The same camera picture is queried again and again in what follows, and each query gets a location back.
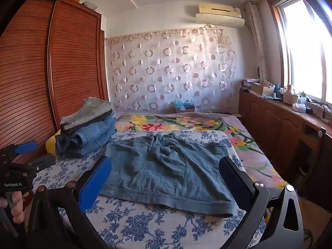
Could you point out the circle-patterned sheer curtain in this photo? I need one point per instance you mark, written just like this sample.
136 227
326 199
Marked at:
171 70

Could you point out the window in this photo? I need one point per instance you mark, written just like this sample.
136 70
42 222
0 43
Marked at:
303 51

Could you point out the yellow cushion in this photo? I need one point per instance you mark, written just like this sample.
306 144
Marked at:
50 144

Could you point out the cardboard box with blue items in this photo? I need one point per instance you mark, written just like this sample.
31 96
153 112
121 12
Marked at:
184 106

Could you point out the folded grey pants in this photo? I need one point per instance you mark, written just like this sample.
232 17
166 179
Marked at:
88 109

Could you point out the folded dark pants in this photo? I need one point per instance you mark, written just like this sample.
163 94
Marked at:
77 127

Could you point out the folded denim jeans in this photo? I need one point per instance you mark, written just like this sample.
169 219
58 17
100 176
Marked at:
88 140

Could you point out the person's left hand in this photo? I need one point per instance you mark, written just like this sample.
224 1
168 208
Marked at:
17 207

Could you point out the green-capped bottle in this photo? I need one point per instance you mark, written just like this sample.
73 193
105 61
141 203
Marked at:
303 98

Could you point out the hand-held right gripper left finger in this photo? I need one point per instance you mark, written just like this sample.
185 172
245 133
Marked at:
94 184

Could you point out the wall air conditioner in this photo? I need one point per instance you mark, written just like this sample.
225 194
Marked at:
220 14

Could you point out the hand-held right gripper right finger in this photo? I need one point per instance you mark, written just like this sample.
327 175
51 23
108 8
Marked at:
233 184

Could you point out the white window curtain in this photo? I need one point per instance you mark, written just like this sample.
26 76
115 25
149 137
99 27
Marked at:
256 44

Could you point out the stack of papers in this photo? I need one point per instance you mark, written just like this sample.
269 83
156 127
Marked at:
250 82

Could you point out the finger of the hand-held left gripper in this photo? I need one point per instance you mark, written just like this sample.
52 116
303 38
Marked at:
26 147
42 164

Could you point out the white plastic jug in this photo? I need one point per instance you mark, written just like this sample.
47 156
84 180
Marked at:
288 96

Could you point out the blue floral sheet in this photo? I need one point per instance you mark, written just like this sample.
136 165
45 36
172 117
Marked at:
145 225

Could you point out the brown wooden side cabinet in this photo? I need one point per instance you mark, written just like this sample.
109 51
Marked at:
269 127

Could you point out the blue bottle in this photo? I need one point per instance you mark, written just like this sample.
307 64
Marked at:
277 88

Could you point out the open cardboard box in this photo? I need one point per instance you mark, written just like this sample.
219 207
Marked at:
262 89

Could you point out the white plastic bag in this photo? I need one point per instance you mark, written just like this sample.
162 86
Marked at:
298 108

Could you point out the blue-grey pants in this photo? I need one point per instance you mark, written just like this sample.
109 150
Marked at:
166 171

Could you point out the brown slatted wardrobe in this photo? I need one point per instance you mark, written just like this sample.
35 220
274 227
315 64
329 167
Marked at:
75 57

